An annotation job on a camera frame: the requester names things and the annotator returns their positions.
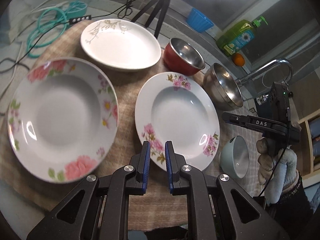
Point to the teal cable reel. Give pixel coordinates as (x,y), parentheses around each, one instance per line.
(76,9)

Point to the black mini tripod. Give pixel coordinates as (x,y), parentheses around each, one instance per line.
(161,8)

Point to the black power strip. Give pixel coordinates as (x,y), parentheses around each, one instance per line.
(76,20)

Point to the right gloved hand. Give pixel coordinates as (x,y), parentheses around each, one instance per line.
(279,174)

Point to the blue ribbed plastic bowl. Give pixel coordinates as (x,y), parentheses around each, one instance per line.
(198,21)

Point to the large stainless steel bowl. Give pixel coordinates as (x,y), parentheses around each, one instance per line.
(222,88)

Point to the green dish soap bottle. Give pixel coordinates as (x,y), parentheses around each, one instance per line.
(239,35)

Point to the light blue ceramic bowl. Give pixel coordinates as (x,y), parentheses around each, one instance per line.
(234,158)

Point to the large pink floral plate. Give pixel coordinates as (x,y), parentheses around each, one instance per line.
(63,120)

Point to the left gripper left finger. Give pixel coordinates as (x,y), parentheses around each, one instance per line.
(143,168)

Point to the chrome kitchen faucet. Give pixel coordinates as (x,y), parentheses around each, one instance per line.
(265,69)

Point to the chrome spray hose head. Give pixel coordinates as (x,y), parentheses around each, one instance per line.
(262,99)

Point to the orange fruit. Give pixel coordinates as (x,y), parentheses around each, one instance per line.
(238,60)

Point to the wooden shelf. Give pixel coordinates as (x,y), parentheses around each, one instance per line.
(305,149)

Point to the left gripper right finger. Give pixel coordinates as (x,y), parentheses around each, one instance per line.
(172,169)

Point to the pink floral soup plate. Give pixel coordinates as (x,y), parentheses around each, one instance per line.
(173,107)

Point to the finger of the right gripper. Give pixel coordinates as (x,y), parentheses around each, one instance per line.
(240,120)

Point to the red steel-lined bowl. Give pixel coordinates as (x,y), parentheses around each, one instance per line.
(179,56)

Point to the white plate brown leaf pattern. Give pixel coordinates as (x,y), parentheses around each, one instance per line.
(120,45)

